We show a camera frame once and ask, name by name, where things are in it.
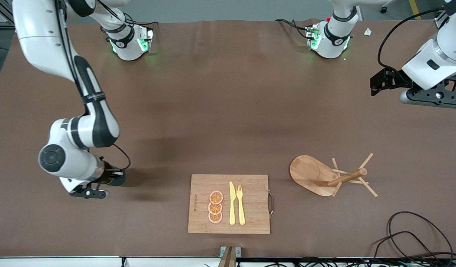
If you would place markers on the toy orange slice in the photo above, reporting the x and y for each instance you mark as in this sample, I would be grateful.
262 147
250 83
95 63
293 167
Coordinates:
215 208
215 218
215 197

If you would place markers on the table cover sheet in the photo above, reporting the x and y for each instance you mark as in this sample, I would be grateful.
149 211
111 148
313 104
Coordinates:
213 111

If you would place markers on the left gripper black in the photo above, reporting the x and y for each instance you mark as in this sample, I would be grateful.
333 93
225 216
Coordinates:
395 80

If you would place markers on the black chair caster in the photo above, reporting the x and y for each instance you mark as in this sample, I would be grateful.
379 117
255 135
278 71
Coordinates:
383 9

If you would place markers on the wooden cup rack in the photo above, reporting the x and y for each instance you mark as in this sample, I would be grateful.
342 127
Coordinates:
306 174

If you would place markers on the yellow plastic fork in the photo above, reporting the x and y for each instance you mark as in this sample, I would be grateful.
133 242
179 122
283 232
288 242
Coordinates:
241 211

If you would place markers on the aluminium frame profile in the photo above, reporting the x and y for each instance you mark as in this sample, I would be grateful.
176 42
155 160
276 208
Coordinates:
0 15

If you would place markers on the white table edge rail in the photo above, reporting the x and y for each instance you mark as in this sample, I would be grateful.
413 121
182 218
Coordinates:
65 262

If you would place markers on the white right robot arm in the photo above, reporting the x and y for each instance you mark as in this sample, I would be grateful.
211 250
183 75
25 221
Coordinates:
76 163

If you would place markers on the aluminium camera post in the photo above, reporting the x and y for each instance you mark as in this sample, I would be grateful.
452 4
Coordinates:
230 257

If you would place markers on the white paper scrap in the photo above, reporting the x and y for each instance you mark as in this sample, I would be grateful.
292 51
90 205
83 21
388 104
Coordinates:
367 32

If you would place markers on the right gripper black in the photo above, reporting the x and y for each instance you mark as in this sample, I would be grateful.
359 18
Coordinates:
115 179

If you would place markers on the yellow plastic knife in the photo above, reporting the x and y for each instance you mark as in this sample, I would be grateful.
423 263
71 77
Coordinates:
232 207

